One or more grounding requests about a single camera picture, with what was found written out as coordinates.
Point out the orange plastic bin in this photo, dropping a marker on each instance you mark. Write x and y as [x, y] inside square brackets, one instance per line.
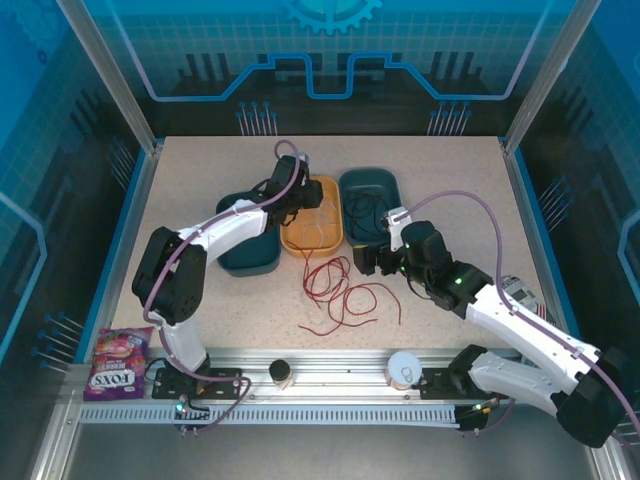
[327, 240]

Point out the purple candy bag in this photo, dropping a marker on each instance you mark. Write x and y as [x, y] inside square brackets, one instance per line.
[117, 365]

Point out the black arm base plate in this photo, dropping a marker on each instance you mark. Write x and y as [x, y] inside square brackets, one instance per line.
[220, 385]
[435, 387]

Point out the aluminium frame post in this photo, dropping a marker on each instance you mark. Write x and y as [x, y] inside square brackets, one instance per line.
[550, 75]
[110, 75]

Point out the tin can with pull tab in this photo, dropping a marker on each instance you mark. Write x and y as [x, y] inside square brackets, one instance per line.
[404, 371]

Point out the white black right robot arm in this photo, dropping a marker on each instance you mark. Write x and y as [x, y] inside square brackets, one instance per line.
[520, 325]

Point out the small jar with dark lid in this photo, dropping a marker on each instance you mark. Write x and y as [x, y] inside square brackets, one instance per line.
[280, 374]

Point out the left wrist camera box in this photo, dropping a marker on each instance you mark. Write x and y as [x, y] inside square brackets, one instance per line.
[305, 159]

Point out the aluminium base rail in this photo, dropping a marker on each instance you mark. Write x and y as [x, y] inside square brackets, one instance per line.
[340, 365]

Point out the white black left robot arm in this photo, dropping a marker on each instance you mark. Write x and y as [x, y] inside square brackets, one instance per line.
[225, 230]

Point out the teal plastic bin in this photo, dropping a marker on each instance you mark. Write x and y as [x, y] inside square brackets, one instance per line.
[250, 257]
[370, 180]

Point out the aluminium frame side rail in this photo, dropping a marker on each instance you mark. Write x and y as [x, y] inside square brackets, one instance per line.
[537, 240]
[129, 240]

